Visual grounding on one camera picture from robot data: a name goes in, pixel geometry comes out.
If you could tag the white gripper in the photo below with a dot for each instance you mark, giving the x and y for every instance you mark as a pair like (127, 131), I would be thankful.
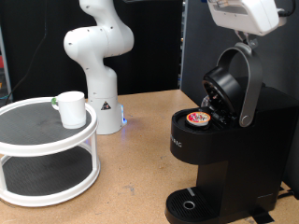
(249, 17)

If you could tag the black tape strip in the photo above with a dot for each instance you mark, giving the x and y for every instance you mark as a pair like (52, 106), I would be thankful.
(263, 216)

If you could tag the orange-rimmed coffee pod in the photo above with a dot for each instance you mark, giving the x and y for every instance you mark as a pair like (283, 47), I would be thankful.
(198, 118)

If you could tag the white two-tier turntable rack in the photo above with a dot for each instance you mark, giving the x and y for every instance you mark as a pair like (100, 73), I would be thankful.
(34, 124)

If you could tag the black curtain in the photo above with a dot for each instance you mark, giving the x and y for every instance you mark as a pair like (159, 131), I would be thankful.
(155, 62)

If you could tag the black Keurig coffee machine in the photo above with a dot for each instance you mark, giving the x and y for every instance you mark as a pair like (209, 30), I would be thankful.
(243, 149)

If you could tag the metal shelf frame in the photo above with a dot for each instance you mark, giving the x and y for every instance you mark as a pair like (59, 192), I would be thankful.
(3, 71)

